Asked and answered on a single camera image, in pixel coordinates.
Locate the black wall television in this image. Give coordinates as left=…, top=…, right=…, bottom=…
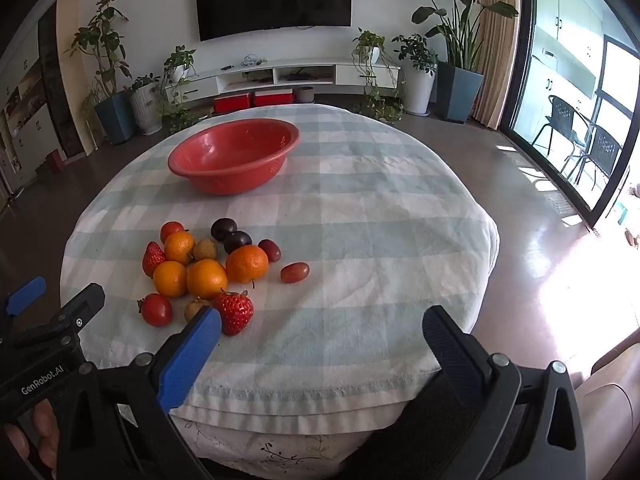
left=194, top=0, right=353, bottom=42

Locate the white wall cabinet with shelves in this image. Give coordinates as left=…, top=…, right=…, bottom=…
left=0, top=55, right=66, bottom=196

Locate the large-leaf plant in grey-blue pot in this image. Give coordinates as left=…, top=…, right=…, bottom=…
left=389, top=0, right=520, bottom=123

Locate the white balcony cabinet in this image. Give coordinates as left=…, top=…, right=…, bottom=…
left=532, top=0, right=608, bottom=111

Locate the trailing plant in white pot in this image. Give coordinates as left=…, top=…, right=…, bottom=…
left=155, top=45, right=201, bottom=133
left=350, top=28, right=406, bottom=123

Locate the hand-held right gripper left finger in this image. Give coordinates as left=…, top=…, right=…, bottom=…
left=55, top=305, right=223, bottom=480

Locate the dark purple plum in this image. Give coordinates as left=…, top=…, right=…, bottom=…
left=223, top=230, right=253, bottom=254
left=210, top=217, right=238, bottom=242

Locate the black balcony chair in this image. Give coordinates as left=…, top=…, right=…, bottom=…
left=532, top=95, right=591, bottom=171
left=575, top=122, right=626, bottom=191

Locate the beige sofa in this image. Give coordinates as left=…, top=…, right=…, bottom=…
left=570, top=327, right=640, bottom=480

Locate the black-framed sliding glass door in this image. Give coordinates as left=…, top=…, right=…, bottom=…
left=500, top=0, right=640, bottom=228

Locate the person's left hand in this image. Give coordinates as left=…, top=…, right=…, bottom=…
left=4, top=399, right=60, bottom=476

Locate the red strawberry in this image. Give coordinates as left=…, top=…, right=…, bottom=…
left=212, top=290, right=254, bottom=337
left=142, top=241, right=166, bottom=278

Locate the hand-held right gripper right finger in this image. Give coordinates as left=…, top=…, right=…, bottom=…
left=423, top=305, right=587, bottom=480

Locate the plant in white ribbed pot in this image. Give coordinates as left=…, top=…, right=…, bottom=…
left=129, top=74, right=166, bottom=136

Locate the white floral cloth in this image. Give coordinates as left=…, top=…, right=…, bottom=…
left=170, top=395, right=421, bottom=466

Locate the tall tree in blue pot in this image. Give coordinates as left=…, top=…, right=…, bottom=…
left=65, top=0, right=137, bottom=145

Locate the white television cabinet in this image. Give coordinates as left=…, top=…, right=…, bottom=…
left=165, top=56, right=401, bottom=106

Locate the large orange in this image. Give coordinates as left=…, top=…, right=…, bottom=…
left=225, top=244, right=270, bottom=283

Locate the plant in tall white pot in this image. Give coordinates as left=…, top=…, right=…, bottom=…
left=391, top=34, right=438, bottom=116

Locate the green white checkered tablecloth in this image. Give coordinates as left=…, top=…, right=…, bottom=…
left=60, top=104, right=501, bottom=418

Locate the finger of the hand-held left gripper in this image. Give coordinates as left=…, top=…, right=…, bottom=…
left=12, top=282, right=107, bottom=348
left=0, top=276, right=47, bottom=341

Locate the red plastic colander bowl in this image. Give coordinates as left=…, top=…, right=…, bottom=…
left=167, top=118, right=301, bottom=196

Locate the small orange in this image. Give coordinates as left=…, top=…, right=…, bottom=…
left=186, top=258, right=229, bottom=300
left=164, top=231, right=196, bottom=266
left=153, top=260, right=189, bottom=298

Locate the beige curtain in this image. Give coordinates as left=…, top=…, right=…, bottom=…
left=472, top=0, right=523, bottom=131

